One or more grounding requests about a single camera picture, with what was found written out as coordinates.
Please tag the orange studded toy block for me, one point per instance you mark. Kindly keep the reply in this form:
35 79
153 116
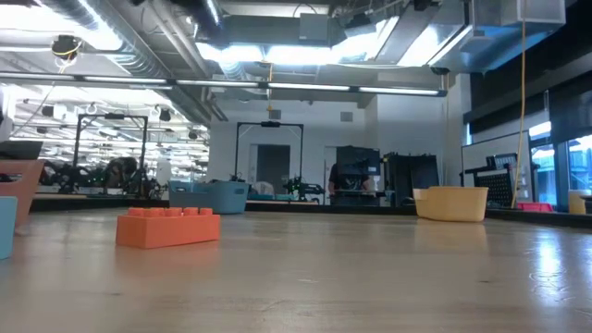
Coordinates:
166 231

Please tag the teal toy block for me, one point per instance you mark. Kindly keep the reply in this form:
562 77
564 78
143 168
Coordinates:
7 226

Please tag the black background robot arm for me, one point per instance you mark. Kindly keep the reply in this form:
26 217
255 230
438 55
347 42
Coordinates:
237 177
303 187

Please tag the person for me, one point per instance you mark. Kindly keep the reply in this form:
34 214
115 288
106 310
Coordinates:
347 182
122 168

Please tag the long ceiling light strip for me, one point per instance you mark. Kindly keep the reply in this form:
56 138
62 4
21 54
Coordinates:
305 86

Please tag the blue plastic bin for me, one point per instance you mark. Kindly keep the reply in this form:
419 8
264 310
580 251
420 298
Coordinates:
217 199

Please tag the black cabinet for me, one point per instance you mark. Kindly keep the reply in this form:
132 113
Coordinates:
411 178

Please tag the yellow plastic bin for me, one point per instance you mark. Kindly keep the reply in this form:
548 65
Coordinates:
453 205

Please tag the white board panel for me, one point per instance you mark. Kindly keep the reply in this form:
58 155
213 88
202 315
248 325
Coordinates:
481 150

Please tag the black pegboard cart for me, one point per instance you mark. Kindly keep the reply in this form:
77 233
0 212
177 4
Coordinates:
499 185

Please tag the pink plastic bin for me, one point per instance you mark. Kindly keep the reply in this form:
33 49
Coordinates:
534 206

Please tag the orange plastic bin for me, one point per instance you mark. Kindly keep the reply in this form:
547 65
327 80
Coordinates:
20 194

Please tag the small yellow background bin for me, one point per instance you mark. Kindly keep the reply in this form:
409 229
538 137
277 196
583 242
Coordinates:
575 203

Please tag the black background gantry frame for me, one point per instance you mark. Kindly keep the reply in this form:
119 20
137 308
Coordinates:
134 116
287 124

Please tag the grey wall vent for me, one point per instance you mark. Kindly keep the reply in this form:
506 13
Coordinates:
275 114
346 116

